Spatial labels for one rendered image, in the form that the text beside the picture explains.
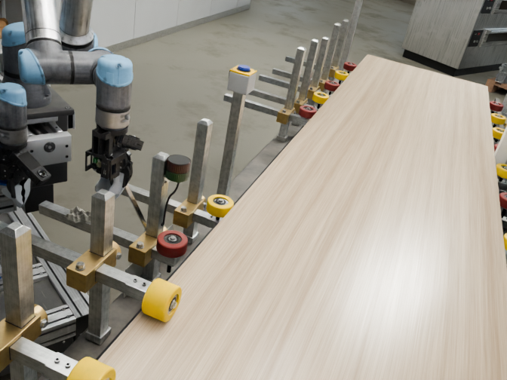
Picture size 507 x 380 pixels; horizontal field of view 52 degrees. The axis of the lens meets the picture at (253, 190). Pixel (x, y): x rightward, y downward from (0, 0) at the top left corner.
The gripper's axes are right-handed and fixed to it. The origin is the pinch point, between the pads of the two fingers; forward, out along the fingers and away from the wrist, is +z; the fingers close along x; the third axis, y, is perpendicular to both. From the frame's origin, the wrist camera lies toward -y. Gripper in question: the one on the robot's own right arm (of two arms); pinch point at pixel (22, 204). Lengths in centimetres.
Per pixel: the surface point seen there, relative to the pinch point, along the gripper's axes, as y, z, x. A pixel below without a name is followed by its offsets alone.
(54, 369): -53, -13, 51
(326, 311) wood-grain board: -92, -7, 4
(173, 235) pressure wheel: -47.8, -7.7, -2.0
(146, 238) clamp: -40.5, -4.3, -0.9
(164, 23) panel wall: 217, 67, -480
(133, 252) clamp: -40.1, -2.8, 4.7
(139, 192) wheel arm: -23.9, -1.3, -24.1
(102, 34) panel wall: 217, 60, -352
